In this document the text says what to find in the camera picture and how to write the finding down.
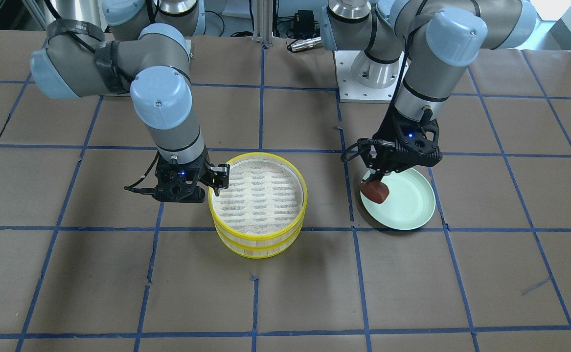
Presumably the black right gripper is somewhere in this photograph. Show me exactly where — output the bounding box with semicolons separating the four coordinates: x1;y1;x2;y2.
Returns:
156;153;231;197

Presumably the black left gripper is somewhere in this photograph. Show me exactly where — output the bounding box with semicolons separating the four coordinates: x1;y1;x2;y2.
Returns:
366;147;428;183

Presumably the red-brown bun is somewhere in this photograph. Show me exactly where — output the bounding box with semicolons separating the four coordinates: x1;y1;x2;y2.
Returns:
360;180;390;203

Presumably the yellow steamer basket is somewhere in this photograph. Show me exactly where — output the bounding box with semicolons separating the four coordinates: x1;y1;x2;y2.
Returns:
215;223;302;259
207;152;308;239

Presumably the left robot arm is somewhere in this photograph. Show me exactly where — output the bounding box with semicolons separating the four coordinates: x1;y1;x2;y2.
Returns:
320;0;537;188

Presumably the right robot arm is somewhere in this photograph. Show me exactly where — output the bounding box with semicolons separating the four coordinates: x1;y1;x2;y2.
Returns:
30;0;230;203

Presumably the green plate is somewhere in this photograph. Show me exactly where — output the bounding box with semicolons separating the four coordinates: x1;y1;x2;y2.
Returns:
360;169;436;230

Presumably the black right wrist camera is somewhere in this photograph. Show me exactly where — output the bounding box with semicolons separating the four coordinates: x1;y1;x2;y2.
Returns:
123;169;206;203

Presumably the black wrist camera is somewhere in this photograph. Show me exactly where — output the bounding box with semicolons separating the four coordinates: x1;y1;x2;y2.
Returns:
341;105;442;167
123;169;206;203

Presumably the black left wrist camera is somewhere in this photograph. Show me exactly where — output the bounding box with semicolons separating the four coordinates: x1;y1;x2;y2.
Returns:
341;105;442;167

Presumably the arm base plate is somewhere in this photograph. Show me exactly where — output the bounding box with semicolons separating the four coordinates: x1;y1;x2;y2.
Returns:
334;50;404;103

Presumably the aluminium frame post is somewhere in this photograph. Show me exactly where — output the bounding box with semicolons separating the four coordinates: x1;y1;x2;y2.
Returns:
250;0;275;47

